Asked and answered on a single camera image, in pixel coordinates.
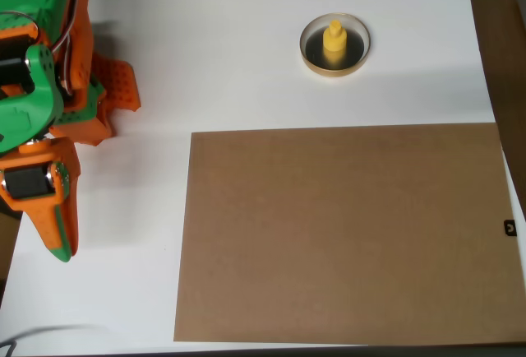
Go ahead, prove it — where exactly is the small yellow plastic piece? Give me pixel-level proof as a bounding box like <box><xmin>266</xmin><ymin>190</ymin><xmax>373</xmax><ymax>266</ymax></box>
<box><xmin>321</xmin><ymin>19</ymin><xmax>348</xmax><ymax>64</ymax></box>

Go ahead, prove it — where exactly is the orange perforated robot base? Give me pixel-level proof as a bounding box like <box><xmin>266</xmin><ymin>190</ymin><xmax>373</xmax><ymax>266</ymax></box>
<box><xmin>52</xmin><ymin>53</ymin><xmax>143</xmax><ymax>148</ymax></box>

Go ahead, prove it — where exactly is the round gold-rimmed dark dish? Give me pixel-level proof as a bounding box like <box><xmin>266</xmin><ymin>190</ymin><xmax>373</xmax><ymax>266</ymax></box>
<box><xmin>298</xmin><ymin>12</ymin><xmax>372</xmax><ymax>78</ymax></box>

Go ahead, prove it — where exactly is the brown rectangular board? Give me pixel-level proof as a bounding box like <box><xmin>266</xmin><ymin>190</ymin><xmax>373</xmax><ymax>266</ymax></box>
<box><xmin>173</xmin><ymin>123</ymin><xmax>526</xmax><ymax>344</ymax></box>

